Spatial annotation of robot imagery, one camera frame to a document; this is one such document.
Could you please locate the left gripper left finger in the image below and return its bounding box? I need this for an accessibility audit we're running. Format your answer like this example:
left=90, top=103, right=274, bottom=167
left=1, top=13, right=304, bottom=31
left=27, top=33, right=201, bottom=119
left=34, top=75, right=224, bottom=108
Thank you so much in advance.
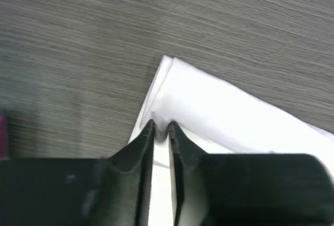
left=1, top=121, right=155, bottom=225

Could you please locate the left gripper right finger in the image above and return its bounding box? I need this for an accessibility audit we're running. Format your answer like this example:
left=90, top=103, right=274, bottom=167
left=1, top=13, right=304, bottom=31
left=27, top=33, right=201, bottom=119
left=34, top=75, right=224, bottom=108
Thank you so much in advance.
left=169, top=122, right=333, bottom=225

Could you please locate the white printed t-shirt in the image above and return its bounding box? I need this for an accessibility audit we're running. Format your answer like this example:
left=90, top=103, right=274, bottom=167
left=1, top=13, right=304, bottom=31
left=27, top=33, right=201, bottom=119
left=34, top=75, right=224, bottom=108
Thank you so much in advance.
left=127, top=54, right=334, bottom=226

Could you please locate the pink t-shirt in basket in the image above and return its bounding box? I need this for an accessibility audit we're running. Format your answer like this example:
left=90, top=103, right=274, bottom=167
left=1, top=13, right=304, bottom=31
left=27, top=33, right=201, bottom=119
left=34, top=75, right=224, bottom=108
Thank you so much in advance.
left=0, top=114, right=8, bottom=159

